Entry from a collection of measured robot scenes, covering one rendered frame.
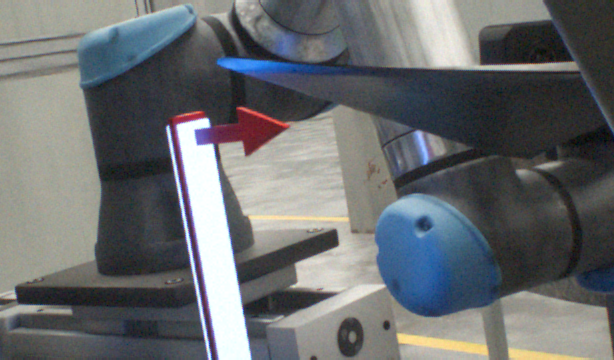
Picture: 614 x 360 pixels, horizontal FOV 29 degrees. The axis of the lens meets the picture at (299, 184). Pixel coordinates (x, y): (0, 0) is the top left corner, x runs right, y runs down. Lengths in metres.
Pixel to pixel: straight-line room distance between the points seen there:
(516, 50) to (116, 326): 0.62
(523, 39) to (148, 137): 0.53
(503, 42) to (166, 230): 0.54
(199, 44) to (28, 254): 1.33
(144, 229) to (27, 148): 1.34
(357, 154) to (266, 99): 6.15
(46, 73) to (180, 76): 1.38
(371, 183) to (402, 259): 6.57
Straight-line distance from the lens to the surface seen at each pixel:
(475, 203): 0.71
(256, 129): 0.57
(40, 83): 2.43
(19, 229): 2.37
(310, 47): 1.10
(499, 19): 10.64
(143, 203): 1.08
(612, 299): 1.07
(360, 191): 7.32
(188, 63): 1.09
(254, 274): 1.06
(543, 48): 0.62
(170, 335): 1.08
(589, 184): 0.77
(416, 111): 0.55
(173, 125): 0.59
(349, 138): 7.30
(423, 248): 0.70
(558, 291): 2.77
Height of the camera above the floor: 1.22
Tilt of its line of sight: 7 degrees down
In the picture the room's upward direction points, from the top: 10 degrees counter-clockwise
